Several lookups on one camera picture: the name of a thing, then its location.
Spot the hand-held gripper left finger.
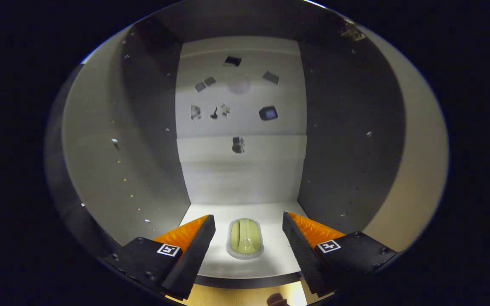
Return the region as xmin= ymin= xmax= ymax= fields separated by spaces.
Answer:
xmin=103 ymin=214 xmax=217 ymax=300

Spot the white cabinet shelf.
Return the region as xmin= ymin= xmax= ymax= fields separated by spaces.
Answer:
xmin=179 ymin=202 xmax=310 ymax=279

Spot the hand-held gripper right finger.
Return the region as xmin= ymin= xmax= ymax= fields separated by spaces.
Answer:
xmin=282 ymin=211 xmax=399 ymax=298

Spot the dark grey cabinet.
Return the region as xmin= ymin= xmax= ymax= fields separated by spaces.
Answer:
xmin=45 ymin=0 xmax=408 ymax=290

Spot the pale green oval dish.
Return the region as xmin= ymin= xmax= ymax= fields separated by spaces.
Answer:
xmin=227 ymin=218 xmax=265 ymax=260

